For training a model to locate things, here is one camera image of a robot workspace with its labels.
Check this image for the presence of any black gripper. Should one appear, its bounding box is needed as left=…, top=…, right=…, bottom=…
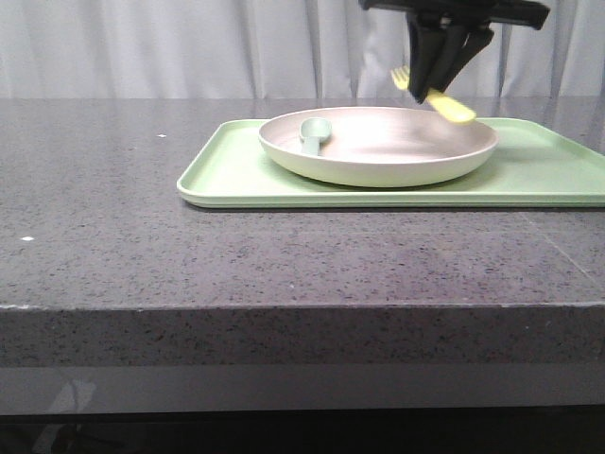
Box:
left=358, top=0, right=550, bottom=104

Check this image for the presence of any yellow plastic fork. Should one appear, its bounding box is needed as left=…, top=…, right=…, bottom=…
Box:
left=390, top=66, right=476, bottom=124

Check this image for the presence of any beige round plate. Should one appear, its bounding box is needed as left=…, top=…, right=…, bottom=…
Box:
left=258, top=107, right=498, bottom=188

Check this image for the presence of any light green rectangular tray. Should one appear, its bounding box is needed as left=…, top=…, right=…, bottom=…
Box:
left=177, top=118, right=604, bottom=208

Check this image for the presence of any sage green plastic spoon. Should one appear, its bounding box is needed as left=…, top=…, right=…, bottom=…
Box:
left=299, top=117, right=332, bottom=156

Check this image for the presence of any white pleated curtain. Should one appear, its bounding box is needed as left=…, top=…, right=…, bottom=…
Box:
left=1, top=1, right=604, bottom=98

